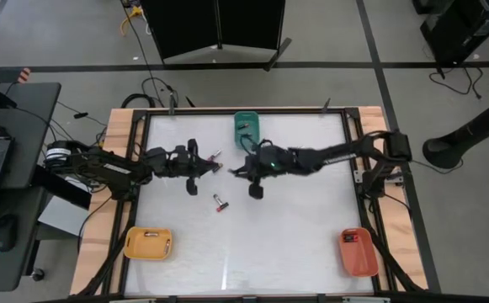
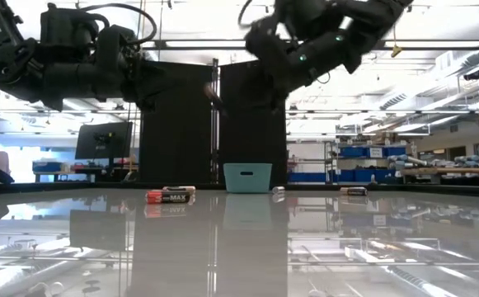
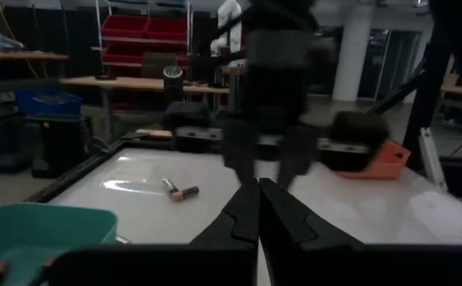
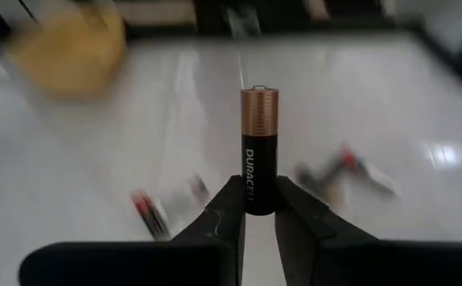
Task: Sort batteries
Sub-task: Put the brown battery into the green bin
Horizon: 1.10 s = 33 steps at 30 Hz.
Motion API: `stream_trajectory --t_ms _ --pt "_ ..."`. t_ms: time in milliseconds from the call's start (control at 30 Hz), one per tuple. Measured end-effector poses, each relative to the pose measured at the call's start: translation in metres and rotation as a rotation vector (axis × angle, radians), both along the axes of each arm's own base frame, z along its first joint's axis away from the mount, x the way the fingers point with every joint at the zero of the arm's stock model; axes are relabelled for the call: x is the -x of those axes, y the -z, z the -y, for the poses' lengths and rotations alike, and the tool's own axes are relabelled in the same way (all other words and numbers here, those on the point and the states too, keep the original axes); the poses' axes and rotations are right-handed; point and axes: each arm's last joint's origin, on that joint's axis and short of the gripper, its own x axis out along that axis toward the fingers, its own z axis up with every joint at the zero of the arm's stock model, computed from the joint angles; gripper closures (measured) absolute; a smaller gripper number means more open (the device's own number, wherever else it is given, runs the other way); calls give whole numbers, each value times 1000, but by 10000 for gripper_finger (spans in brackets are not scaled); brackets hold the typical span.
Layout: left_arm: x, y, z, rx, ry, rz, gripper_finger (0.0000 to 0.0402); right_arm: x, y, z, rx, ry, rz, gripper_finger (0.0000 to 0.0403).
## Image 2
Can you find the black computer monitor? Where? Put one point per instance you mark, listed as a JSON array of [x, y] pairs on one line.
[[103, 142]]

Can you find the wooden workbench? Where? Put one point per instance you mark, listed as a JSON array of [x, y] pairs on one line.
[[449, 170]]

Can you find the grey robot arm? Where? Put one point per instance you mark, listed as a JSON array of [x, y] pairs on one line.
[[476, 160], [408, 160]]

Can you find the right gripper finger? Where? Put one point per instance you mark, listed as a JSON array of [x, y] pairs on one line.
[[255, 88]]

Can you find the teal plastic basket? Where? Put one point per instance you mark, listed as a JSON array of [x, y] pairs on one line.
[[247, 181]]

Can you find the blue storage bin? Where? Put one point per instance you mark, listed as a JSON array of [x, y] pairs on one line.
[[367, 176], [352, 152], [395, 152], [307, 177]]

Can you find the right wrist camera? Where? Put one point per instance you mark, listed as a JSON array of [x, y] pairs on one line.
[[262, 41]]

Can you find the dark office desk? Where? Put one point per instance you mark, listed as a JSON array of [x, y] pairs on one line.
[[82, 170]]

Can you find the blue box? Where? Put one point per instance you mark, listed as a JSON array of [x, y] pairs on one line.
[[47, 167]]

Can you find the red black MAX battery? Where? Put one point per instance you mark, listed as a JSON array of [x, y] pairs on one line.
[[169, 198]]

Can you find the black folding partition screen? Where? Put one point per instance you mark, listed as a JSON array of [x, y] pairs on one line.
[[181, 144]]

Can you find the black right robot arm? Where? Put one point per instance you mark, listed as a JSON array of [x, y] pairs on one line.
[[358, 24]]

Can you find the metal storage shelf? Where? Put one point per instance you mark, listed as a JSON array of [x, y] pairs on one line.
[[371, 165]]

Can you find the black security camera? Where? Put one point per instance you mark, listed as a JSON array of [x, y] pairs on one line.
[[473, 75]]

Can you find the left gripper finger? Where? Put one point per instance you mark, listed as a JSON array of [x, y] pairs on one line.
[[177, 95]]

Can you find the ceiling air vent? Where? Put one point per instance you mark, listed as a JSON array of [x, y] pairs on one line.
[[445, 61]]

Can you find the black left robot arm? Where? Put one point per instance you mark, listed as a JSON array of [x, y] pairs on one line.
[[37, 70]]

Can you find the blue bin with white label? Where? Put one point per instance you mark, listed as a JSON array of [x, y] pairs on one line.
[[375, 152]]

